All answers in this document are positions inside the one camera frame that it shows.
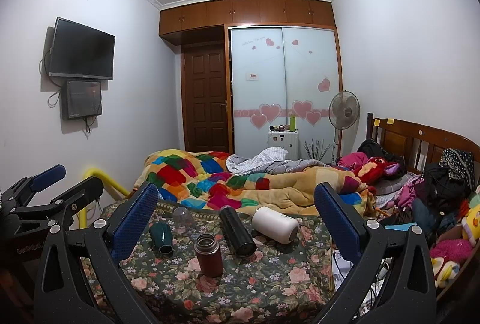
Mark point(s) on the standing electric fan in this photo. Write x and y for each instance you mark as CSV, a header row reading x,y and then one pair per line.
x,y
344,111

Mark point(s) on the sliding glass wardrobe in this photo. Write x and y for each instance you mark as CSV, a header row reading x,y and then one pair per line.
x,y
281,71

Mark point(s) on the yellow plush toy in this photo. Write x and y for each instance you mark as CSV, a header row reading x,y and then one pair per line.
x,y
471,225

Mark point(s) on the small wall monitor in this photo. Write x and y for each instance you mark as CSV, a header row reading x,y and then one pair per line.
x,y
80,99

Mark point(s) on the black cylindrical thermos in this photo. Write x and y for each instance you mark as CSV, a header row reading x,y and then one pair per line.
x,y
238,236

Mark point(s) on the yellow curved pipe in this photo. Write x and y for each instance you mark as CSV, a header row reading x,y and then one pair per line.
x,y
111,186

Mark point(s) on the pile of dark clothes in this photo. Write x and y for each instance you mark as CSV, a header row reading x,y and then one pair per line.
x,y
450,181

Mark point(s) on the white thermos bottle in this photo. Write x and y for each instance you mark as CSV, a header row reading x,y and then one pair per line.
x,y
277,226

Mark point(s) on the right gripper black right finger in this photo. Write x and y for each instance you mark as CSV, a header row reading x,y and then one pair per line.
x,y
408,293

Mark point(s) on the wooden bed headboard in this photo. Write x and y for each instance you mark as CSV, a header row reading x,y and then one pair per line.
x,y
418,144

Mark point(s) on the black wall television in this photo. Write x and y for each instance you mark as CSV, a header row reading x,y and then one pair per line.
x,y
80,51

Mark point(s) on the green bottle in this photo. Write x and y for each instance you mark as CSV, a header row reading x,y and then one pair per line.
x,y
292,123

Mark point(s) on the wooden overhead cabinets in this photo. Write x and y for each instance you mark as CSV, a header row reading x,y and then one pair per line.
x,y
239,12

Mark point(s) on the brown wooden door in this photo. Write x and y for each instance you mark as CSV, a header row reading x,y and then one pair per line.
x,y
204,98

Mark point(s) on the clear glass cup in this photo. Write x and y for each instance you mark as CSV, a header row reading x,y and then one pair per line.
x,y
182,217

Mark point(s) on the small white cabinet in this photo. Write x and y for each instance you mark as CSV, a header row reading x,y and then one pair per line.
x,y
288,140

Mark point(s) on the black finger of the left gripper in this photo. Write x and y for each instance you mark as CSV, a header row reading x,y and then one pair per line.
x,y
47,178

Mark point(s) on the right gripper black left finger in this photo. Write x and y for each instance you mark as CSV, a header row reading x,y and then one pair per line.
x,y
62,292

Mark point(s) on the floral dark green quilt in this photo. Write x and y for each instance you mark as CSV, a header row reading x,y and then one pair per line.
x,y
277,284

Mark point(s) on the dark green hexagonal cup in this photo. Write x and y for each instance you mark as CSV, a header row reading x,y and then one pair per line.
x,y
162,238

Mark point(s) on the red plush toy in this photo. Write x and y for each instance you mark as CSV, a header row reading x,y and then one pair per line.
x,y
375,169

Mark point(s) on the red steel thermos cup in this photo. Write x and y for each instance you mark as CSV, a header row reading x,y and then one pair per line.
x,y
208,253

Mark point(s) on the grey white crumpled sheet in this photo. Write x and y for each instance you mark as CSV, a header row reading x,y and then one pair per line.
x,y
272,160

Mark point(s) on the colourful patchwork blanket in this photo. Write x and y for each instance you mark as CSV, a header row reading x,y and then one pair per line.
x,y
202,181

